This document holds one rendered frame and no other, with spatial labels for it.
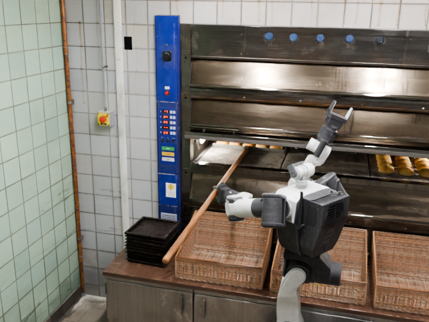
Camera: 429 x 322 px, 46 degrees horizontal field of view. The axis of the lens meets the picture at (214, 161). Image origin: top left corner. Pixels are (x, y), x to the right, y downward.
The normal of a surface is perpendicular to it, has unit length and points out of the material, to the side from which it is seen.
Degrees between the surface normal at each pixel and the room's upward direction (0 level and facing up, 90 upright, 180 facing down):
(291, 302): 114
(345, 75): 70
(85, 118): 90
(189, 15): 90
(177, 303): 90
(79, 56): 90
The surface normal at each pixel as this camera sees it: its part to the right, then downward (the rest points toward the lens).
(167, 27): -0.25, 0.29
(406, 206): -0.23, -0.06
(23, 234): 0.97, 0.09
